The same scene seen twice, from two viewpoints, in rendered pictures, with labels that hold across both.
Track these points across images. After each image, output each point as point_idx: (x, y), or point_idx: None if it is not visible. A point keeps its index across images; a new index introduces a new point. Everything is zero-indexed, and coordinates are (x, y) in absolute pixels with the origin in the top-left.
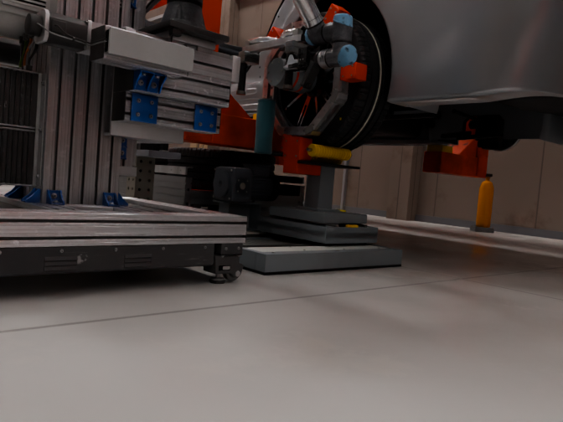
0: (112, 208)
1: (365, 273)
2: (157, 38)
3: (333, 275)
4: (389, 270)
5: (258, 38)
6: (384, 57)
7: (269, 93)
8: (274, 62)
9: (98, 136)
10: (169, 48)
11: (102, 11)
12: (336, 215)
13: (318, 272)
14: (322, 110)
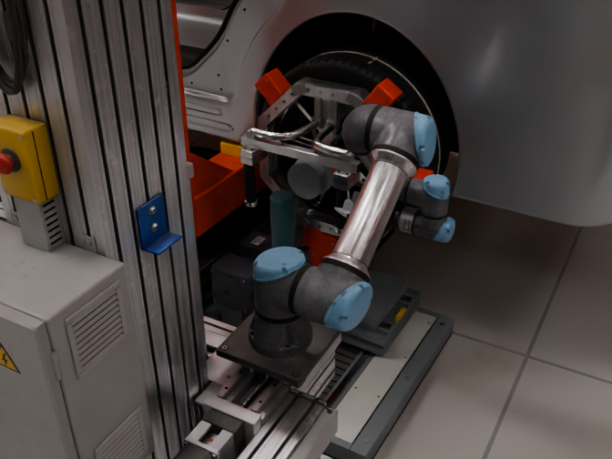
0: None
1: (440, 392)
2: (303, 434)
3: (420, 426)
4: (453, 363)
5: (271, 137)
6: (440, 129)
7: (270, 163)
8: (300, 168)
9: None
10: (321, 439)
11: (179, 365)
12: (384, 311)
13: (400, 420)
14: None
